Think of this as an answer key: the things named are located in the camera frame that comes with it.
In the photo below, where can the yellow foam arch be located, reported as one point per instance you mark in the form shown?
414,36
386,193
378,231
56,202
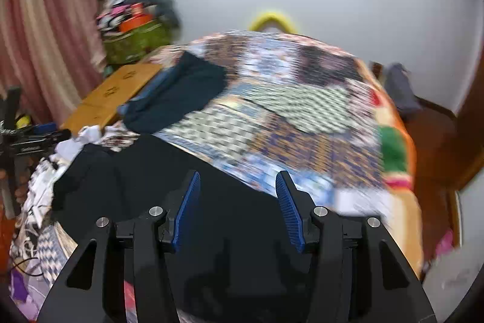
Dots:
272,18

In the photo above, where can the black pants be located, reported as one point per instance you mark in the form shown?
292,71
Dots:
227,232

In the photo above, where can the blue garment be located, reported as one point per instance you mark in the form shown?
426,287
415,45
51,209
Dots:
147,92

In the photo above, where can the zigzag patterned cloth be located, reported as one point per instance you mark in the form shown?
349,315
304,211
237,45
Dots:
56,251

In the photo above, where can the pile of mixed clothes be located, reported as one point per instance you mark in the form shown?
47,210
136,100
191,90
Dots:
111,14

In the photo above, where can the white cloth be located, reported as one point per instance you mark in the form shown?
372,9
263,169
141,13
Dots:
81,143

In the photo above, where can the wooden wardrobe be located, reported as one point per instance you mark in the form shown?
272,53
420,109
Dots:
472,126

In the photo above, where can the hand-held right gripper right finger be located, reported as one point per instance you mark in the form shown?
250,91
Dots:
289,213

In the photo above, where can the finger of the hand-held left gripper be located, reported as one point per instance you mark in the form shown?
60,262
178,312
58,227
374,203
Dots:
45,130

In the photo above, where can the yellow plastic item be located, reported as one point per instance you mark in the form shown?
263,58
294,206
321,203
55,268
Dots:
22,120

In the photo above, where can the grey bag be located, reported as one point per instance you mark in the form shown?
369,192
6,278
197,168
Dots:
400,88

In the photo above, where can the patchwork printed bedspread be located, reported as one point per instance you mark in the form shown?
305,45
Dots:
287,111

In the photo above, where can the wooden lap table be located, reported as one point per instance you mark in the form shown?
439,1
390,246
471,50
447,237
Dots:
113,92

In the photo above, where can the orange box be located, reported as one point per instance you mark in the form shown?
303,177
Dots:
135,23

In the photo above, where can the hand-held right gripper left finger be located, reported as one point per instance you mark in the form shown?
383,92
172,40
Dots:
184,217

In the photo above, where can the dark teal folded garment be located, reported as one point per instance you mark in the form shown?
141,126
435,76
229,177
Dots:
177,96

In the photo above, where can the striped pink curtain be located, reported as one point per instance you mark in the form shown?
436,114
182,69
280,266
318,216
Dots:
49,24

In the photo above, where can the green fabric storage bag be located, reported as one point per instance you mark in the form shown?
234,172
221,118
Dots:
132,43

